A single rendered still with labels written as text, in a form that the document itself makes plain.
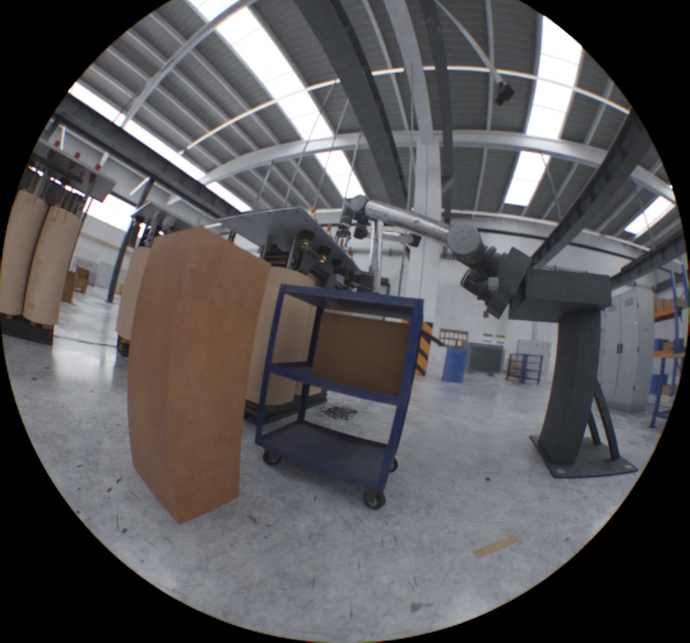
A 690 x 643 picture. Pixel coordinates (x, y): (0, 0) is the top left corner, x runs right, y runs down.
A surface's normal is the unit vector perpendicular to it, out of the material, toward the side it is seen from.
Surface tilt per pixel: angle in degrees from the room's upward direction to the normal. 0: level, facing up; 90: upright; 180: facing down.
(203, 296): 90
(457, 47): 174
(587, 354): 90
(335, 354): 90
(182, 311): 90
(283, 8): 174
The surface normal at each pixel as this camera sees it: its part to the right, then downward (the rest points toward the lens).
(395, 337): -0.33, -0.22
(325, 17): -0.18, 0.97
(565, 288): -0.51, -0.23
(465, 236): -0.62, -0.05
